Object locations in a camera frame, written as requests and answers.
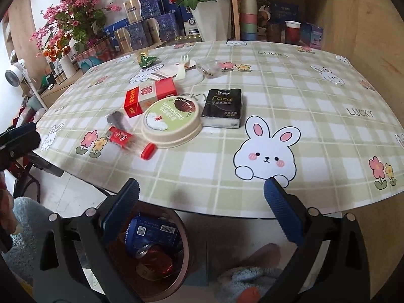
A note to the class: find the black plastic spoon in wrapper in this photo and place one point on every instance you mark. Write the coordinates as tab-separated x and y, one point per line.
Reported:
118	120

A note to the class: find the red cigarette pack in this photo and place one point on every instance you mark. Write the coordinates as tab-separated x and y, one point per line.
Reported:
139	99

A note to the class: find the striped planter box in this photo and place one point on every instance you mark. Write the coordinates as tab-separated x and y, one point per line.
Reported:
102	52

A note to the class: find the red cup white lid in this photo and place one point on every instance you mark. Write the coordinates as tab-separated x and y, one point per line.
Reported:
292	32

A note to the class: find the blue coffee box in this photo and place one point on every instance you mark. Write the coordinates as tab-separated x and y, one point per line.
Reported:
144	229

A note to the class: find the green gold tea packet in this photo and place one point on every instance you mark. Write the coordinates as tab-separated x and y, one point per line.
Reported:
145	60

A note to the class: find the red clear tube packet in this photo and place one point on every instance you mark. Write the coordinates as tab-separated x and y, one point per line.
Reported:
131	143

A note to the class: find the flat blue box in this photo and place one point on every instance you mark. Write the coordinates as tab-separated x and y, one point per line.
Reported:
111	29

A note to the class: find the wooden shelf unit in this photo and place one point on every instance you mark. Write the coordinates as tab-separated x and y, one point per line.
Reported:
338	18

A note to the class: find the dark brown cup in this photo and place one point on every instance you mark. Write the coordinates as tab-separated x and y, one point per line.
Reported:
273	32

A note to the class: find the gold leaf tray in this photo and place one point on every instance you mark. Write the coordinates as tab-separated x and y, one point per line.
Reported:
188	39

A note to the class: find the black tissue pack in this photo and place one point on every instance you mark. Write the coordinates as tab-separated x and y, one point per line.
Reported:
223	109

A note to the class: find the lower left blue gold box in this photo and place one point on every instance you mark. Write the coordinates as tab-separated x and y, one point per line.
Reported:
133	37

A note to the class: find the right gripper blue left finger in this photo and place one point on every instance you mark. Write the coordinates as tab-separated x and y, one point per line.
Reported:
121	209

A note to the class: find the white plastic fork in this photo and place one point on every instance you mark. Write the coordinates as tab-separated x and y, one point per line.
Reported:
181	73

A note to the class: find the brown round trash bin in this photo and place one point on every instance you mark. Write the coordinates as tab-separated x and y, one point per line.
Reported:
126	262

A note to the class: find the orange flowers white vase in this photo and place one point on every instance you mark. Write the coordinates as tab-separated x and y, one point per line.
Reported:
57	48

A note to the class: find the left hand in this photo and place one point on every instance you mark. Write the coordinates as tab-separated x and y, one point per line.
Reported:
8	220

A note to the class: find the white desk fan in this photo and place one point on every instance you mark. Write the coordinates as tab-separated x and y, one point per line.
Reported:
17	73

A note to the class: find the navy box white label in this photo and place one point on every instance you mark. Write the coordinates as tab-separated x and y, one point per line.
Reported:
190	26

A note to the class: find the pink blossom plant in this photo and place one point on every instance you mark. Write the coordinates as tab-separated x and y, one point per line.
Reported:
82	19

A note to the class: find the stack of pastel cups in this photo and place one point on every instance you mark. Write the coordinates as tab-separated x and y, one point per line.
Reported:
249	20

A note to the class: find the crushed red cola can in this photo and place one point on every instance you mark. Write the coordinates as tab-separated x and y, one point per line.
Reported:
153	263

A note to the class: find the upper blue gold box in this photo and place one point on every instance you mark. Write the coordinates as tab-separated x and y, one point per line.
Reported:
138	10

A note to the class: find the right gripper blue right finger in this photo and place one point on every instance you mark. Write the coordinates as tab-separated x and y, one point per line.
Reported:
287	209

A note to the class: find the small blue purple box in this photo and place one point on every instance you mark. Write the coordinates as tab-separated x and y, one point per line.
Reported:
311	35

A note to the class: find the lower right blue gold box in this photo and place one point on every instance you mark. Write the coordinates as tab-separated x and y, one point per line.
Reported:
163	27

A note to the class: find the blue gold box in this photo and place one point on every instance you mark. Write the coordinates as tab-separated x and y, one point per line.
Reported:
133	37
138	10
163	27

